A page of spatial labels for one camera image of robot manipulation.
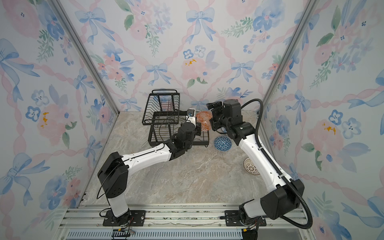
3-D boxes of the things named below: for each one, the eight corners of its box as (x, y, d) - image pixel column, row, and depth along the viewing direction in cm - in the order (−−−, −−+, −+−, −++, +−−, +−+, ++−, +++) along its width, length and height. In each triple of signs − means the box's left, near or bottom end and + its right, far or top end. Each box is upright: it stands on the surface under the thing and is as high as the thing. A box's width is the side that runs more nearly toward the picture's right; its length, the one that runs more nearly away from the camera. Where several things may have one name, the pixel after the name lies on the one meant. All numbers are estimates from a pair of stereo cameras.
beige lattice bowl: (251, 179, 89) (254, 176, 85) (239, 164, 95) (241, 160, 91) (258, 175, 91) (261, 171, 86) (246, 160, 97) (248, 156, 92)
